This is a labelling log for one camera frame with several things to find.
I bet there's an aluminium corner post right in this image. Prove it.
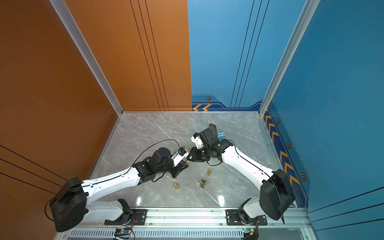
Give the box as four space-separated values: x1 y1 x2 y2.
259 0 320 117

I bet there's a green circuit board left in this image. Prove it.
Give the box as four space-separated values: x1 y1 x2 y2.
114 228 134 239

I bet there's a black gold square lipstick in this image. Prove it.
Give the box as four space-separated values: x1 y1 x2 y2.
200 179 206 189

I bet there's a green circuit board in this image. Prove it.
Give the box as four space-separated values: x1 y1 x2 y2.
243 228 257 238
114 228 134 239

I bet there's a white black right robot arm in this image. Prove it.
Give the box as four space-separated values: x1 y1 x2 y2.
188 137 296 225

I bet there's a blue owl number block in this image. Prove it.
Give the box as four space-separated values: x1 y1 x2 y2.
218 132 226 139

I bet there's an aluminium corner post left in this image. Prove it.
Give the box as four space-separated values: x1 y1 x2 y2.
50 0 124 117

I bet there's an aluminium corner post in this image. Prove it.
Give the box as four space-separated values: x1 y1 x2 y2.
259 0 320 117
50 0 124 117

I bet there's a dark red wooden metronome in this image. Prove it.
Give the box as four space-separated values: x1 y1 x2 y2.
209 124 218 139

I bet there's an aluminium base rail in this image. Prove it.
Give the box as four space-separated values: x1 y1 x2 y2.
103 206 313 229

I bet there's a green circuit board right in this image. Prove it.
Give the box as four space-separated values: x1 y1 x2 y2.
243 228 257 238

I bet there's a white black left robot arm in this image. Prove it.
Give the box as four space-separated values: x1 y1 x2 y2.
49 147 189 232

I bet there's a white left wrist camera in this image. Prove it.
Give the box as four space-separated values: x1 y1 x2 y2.
173 147 189 167

